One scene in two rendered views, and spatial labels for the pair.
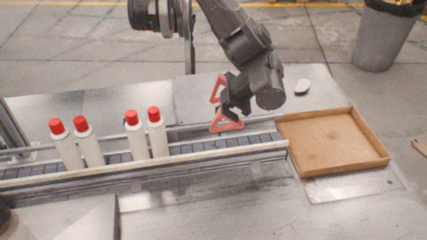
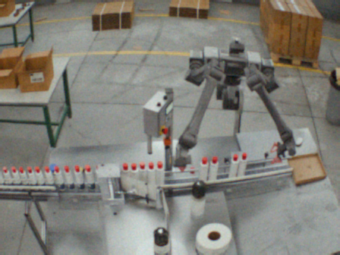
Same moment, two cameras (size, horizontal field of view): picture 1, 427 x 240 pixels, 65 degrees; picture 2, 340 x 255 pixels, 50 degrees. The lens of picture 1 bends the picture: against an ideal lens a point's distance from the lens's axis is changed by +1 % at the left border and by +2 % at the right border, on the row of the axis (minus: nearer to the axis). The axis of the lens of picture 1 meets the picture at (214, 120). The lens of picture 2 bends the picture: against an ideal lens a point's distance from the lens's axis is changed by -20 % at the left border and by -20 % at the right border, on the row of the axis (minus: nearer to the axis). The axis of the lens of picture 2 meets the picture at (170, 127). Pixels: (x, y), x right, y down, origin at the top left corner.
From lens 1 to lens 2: 1.87 m
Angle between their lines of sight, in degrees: 4
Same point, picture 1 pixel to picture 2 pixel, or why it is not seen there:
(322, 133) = (305, 165)
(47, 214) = not seen: hidden behind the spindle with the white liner
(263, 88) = (291, 149)
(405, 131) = not seen: outside the picture
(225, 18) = (281, 127)
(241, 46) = (285, 136)
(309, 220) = (297, 199)
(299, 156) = (296, 175)
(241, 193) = (272, 191)
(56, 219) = not seen: hidden behind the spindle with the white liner
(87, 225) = (215, 203)
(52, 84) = (111, 124)
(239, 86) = (282, 147)
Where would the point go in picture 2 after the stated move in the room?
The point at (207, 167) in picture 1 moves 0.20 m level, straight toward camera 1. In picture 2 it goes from (259, 181) to (262, 202)
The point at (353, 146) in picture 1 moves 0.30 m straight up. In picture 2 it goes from (316, 171) to (325, 142)
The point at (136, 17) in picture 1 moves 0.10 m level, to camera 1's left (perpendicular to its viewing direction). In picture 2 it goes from (227, 104) to (212, 103)
